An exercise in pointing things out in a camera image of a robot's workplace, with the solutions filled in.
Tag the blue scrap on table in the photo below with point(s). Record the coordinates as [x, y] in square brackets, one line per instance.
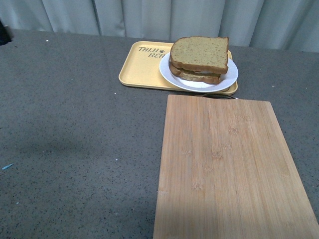
[7, 166]

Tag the grey curtain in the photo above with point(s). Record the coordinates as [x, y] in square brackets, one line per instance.
[273, 24]

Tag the bamboo cutting board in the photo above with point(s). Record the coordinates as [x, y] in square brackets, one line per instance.
[226, 172]

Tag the metal cutting board handle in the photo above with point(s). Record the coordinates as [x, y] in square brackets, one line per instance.
[219, 96]

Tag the black object at table edge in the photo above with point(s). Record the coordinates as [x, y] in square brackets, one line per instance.
[6, 35]

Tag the white round plate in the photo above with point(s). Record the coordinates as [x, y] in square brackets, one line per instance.
[228, 84]

